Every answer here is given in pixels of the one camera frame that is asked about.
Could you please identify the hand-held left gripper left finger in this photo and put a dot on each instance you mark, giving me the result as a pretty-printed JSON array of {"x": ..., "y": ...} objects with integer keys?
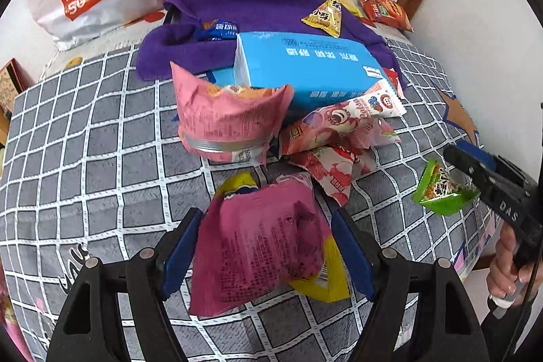
[{"x": 182, "y": 256}]

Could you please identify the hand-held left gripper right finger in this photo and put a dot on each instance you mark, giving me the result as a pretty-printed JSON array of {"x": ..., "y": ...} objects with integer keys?
[{"x": 352, "y": 256}]

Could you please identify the dark pink snack packet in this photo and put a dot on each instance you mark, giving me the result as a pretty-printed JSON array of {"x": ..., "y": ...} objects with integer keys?
[{"x": 258, "y": 247}]

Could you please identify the fruit print sheet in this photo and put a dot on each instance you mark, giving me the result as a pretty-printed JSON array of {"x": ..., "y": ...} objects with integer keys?
[{"x": 140, "y": 20}]

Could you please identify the blue tissue pack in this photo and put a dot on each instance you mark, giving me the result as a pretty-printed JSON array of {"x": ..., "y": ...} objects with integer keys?
[{"x": 305, "y": 65}]

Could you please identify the purple cloth bag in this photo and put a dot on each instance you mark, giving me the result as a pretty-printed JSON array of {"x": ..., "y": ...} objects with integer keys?
[{"x": 254, "y": 10}]

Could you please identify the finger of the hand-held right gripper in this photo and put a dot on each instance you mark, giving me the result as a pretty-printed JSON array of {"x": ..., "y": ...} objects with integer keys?
[{"x": 464, "y": 160}]

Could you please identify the person's right hand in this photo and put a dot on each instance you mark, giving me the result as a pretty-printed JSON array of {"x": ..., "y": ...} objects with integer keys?
[{"x": 500, "y": 264}]

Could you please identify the green triangular snack packet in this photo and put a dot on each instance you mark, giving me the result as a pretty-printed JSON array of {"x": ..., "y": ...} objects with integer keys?
[{"x": 441, "y": 190}]

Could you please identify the brown wooden box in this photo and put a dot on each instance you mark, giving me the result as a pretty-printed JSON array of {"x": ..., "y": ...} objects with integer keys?
[{"x": 12, "y": 84}]

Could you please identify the grey checked blanket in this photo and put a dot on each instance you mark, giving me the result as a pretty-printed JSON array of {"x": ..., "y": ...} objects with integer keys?
[{"x": 97, "y": 158}]

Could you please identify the person's right forearm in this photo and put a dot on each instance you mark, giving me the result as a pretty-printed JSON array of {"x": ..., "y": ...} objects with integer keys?
[{"x": 500, "y": 332}]

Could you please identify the yellow triangular snack packet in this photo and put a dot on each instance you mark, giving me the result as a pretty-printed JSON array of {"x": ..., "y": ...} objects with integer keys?
[{"x": 324, "y": 14}]

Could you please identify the yellow and blue snack packet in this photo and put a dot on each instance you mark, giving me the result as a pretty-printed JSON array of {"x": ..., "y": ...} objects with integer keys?
[{"x": 326, "y": 277}]

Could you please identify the light pink snack packet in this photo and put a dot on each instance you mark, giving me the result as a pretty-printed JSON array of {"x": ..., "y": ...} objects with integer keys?
[{"x": 225, "y": 111}]

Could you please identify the small red snack packet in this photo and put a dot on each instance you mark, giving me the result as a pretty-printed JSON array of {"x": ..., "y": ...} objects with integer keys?
[{"x": 392, "y": 80}]

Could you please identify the blue cookie packet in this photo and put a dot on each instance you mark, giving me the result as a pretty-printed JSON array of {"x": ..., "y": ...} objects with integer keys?
[{"x": 218, "y": 30}]

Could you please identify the red strawberry snack packet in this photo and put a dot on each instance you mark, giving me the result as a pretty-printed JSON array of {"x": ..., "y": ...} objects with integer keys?
[
  {"x": 314, "y": 135},
  {"x": 335, "y": 171}
]

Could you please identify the black round basket rim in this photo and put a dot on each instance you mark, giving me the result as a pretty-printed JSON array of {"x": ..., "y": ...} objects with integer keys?
[{"x": 172, "y": 12}]

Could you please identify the orange-red snack packet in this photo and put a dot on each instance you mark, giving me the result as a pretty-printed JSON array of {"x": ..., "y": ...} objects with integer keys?
[{"x": 384, "y": 10}]

